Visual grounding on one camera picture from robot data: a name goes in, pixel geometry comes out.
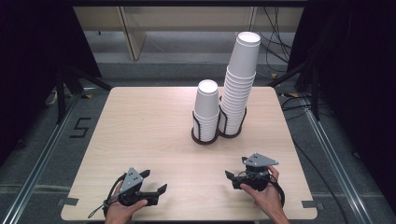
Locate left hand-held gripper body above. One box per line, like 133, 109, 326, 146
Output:
118, 167, 148, 207

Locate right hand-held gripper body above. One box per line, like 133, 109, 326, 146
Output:
239, 152, 279, 192

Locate black wire cup holder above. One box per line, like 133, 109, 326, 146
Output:
217, 104, 248, 139
191, 110, 220, 146

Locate short stack of white paper cups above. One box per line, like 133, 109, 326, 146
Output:
192, 78, 220, 143

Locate tall stack of white paper cups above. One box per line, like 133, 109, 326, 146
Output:
218, 31, 262, 136

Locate person's left hand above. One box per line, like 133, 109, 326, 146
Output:
104, 181, 149, 224

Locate person's right hand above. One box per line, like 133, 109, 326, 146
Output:
239, 165, 290, 224

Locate black metal stand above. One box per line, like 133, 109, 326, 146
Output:
267, 59, 321, 121
55, 64, 114, 124

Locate black curtain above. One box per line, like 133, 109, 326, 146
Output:
0, 0, 103, 166
288, 0, 396, 214

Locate beige wooden shelf unit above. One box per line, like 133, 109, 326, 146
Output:
73, 6, 304, 62

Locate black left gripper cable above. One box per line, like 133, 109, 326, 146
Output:
88, 173, 126, 219

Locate black floor cables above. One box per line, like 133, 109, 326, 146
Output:
279, 94, 313, 121

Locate black floor cable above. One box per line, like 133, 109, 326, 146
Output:
291, 139, 350, 224

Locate metal floor rail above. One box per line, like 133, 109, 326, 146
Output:
302, 101, 378, 224
0, 92, 80, 224

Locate bundle of black hanging cables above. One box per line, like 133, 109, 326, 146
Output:
260, 6, 294, 65

